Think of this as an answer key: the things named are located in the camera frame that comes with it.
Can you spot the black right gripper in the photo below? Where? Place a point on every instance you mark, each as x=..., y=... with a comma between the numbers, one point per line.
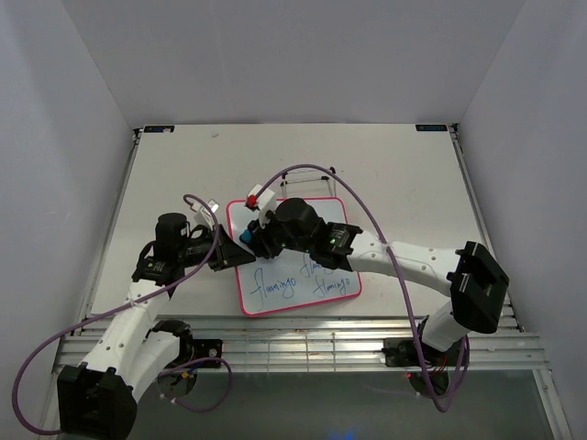
x=260, y=241

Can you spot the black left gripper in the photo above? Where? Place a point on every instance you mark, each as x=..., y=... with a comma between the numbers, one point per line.
x=230, y=255

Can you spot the blue bone-shaped eraser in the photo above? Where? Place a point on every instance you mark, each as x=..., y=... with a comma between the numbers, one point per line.
x=246, y=237

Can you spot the pink-framed whiteboard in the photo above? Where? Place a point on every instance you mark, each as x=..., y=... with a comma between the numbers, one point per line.
x=292, y=280

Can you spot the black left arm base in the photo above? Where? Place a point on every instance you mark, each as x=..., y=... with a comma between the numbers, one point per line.
x=202, y=350

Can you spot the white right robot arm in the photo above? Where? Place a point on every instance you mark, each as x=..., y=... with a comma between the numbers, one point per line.
x=470, y=277

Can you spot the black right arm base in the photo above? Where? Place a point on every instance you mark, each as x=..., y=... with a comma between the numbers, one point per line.
x=402, y=354

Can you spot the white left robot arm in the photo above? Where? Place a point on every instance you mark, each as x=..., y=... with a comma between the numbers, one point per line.
x=99, y=397

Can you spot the black metal whiteboard stand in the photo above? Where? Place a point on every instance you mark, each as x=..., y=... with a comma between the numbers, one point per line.
x=307, y=183

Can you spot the left blue table label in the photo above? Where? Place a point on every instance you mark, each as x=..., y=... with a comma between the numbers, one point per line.
x=158, y=129

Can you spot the blue table label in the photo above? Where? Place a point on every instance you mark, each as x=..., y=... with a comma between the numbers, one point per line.
x=158, y=129
x=431, y=128

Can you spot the right blue table label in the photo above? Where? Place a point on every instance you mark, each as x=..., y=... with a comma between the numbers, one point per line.
x=431, y=128

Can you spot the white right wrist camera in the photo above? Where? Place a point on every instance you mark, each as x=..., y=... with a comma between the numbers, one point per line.
x=262, y=202

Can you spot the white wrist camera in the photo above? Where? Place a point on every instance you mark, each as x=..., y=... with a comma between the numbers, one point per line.
x=262, y=202
x=203, y=213

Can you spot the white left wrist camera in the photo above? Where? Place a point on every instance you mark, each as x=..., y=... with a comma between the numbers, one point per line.
x=203, y=213

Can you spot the aluminium table edge rail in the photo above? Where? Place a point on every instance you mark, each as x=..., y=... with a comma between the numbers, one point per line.
x=299, y=345

